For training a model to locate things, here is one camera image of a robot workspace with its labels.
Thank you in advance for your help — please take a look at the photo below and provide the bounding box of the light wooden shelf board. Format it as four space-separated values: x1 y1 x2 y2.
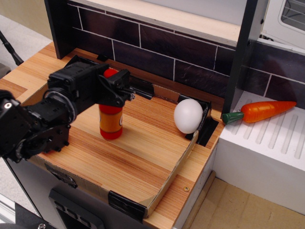
76 0 241 47

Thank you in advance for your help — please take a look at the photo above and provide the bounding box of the orange toy carrot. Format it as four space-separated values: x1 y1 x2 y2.
222 101 297 124

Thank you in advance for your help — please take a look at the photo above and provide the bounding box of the white toy egg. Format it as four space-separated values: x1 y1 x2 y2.
174 99 203 134

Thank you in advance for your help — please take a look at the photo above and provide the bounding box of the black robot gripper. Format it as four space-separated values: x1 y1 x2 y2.
47 62 135 112

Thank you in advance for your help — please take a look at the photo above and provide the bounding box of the black left shelf post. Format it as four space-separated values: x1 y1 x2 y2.
44 0 80 59

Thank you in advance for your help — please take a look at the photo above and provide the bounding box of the red yellow hot sauce bottle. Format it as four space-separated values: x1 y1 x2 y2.
99 68 123 140

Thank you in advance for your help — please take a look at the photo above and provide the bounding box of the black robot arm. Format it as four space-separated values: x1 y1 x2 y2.
0 62 134 162

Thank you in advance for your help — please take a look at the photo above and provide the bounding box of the black control panel with buttons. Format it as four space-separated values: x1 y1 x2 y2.
49 189 105 229

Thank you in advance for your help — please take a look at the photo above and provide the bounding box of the white grooved drainboard counter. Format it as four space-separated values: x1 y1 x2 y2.
214 90 305 215

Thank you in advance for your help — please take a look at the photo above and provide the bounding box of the white appliance with wire rack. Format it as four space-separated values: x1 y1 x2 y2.
262 0 305 49

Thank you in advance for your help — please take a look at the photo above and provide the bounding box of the black cable at left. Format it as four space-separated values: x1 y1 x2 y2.
0 30 25 66

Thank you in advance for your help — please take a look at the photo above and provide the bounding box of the cardboard fence with black tape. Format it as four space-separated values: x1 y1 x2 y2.
20 54 219 220

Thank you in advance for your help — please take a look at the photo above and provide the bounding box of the black shelf post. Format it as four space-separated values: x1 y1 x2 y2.
44 0 80 59
222 0 257 114

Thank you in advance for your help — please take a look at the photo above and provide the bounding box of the black right shelf post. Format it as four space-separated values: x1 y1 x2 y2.
222 0 257 114

